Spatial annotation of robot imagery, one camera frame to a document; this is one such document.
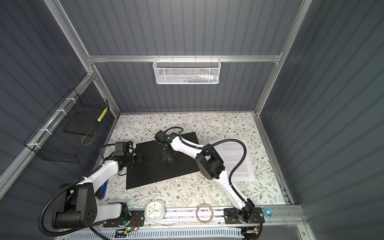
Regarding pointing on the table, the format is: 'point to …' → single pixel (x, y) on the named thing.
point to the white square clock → (154, 210)
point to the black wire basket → (65, 132)
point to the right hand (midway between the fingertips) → (170, 156)
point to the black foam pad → (83, 123)
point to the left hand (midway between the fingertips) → (143, 158)
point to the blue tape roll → (269, 212)
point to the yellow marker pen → (100, 118)
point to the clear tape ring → (211, 218)
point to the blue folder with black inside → (154, 168)
